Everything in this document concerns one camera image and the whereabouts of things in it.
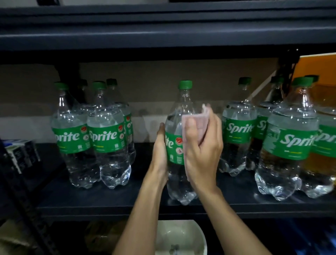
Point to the person's right forearm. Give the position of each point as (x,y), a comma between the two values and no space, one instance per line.
(228,226)

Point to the dark metal shelf rack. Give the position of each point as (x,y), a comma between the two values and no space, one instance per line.
(157,35)

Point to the person's right thumb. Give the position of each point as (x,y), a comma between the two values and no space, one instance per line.
(190,132)

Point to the white plastic bowl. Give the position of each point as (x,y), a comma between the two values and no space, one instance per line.
(181,236)

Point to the pink cleaning cloth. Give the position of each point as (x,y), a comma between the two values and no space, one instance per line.
(201,118)

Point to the person's right hand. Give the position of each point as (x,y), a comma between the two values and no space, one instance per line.
(206,160)

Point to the orange box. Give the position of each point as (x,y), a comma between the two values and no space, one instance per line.
(319,67)

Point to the blue plastic pack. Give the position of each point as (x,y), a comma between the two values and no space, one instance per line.
(309,240)

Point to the row of green-capped bottles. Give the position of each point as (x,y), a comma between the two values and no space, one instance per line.
(109,139)

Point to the person's left thumb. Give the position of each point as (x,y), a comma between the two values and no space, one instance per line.
(161,130)

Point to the person's left hand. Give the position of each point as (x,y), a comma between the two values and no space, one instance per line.
(159,157)

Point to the clear soda bottle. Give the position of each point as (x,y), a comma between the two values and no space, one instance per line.
(183,101)

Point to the person's left forearm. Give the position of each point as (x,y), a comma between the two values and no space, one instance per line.
(141,218)

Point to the brown plastic bag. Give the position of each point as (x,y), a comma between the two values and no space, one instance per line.
(105,237)

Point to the blue and white cartons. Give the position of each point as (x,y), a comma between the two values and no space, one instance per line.
(19,153)

